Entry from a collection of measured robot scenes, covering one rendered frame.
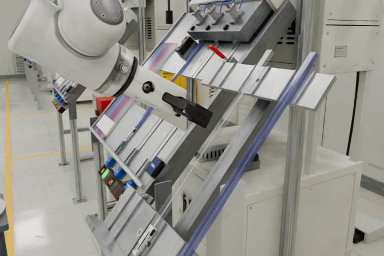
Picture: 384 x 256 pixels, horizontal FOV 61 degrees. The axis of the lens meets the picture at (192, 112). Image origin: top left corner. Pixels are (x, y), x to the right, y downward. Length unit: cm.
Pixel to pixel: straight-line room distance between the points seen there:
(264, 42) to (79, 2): 70
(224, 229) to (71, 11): 51
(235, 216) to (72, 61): 46
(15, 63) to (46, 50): 914
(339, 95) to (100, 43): 252
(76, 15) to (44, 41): 7
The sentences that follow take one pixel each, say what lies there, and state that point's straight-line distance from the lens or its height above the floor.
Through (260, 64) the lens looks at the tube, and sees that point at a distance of 70.
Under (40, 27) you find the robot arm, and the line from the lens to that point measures 47.
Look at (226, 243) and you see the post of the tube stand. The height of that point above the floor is 71.
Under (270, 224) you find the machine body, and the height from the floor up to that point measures 48.
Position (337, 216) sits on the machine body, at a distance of 155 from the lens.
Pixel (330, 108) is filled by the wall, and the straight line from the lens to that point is 290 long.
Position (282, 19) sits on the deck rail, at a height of 118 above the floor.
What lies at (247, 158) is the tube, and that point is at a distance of 57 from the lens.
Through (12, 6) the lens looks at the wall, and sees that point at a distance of 961.
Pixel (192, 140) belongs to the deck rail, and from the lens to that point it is 93.
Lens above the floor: 114
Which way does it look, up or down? 14 degrees down
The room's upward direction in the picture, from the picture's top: straight up
